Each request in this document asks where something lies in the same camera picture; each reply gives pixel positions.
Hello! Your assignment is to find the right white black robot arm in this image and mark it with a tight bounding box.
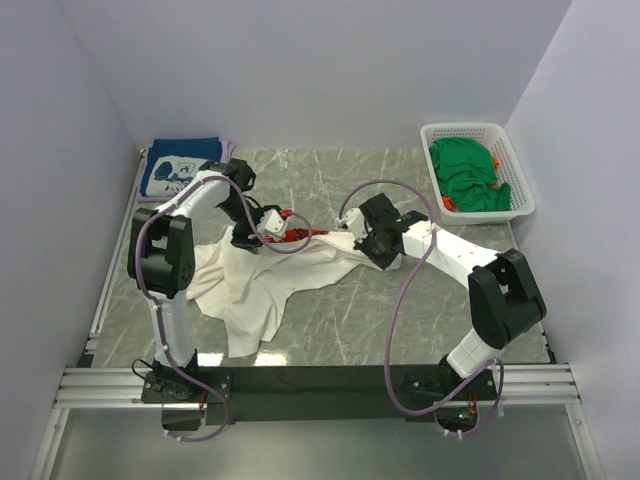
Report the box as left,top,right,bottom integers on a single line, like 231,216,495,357
339,194,547,395

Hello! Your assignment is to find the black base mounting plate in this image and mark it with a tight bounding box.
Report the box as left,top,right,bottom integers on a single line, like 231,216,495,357
140,363,499,432

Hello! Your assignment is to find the white plastic basket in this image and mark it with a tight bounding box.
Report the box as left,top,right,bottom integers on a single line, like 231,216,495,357
420,122,536,225

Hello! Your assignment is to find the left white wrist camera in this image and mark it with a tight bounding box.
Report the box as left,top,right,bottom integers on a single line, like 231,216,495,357
257,207,291,241

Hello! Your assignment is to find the green t-shirt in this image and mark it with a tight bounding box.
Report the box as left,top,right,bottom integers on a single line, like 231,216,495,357
429,137,511,213

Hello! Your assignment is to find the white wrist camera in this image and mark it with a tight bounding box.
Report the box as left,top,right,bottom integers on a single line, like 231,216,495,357
257,207,291,241
338,208,368,242

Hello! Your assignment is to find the aluminium extrusion rail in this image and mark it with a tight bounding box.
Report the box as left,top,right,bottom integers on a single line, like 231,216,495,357
53,364,582,409

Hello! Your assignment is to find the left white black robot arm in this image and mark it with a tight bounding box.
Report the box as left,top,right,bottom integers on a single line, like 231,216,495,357
127,158,281,401

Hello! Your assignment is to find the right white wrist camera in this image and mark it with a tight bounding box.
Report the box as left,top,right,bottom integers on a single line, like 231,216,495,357
338,208,368,242

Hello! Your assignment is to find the folded lilac t-shirt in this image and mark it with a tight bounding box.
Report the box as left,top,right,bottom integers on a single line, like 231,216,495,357
135,138,236,204

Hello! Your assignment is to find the white t-shirt red print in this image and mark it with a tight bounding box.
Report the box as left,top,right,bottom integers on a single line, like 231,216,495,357
187,232,401,365

